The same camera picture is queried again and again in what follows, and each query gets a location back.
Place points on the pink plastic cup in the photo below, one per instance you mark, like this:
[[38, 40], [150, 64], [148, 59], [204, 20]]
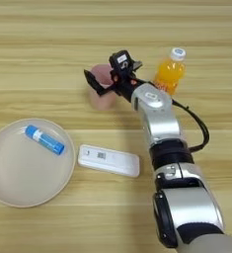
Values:
[[102, 100]]

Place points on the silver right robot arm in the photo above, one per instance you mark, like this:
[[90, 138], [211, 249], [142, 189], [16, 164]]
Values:
[[173, 171]]

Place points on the beige round plate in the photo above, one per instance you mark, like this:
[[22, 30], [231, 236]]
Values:
[[25, 184]]

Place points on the small black box white label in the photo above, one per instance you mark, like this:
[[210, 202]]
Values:
[[120, 59]]

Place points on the blue glue stick tube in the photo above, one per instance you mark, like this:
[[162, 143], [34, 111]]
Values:
[[45, 140]]

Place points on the orange juice bottle white cap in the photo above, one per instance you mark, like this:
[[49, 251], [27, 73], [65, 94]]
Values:
[[169, 74]]

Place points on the white rectangular device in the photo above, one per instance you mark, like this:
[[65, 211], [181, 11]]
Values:
[[111, 161]]

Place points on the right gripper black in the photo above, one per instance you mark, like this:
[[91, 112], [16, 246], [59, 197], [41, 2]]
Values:
[[125, 82]]

